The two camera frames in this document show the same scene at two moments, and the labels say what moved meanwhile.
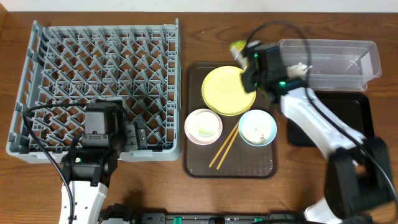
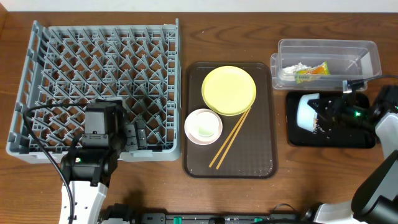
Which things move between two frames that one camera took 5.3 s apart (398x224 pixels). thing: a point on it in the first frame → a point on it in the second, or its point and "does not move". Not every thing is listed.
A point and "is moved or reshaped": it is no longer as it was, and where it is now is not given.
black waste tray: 352,109 does not move
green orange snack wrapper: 236,48 → 305,74
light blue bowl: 257,127 is moved or reshaped
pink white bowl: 203,126 does not move
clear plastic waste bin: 337,65 does not move
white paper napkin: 298,70 does not move
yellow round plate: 224,93 does not move
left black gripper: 137,137 does not move
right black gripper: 249,79 → 329,111
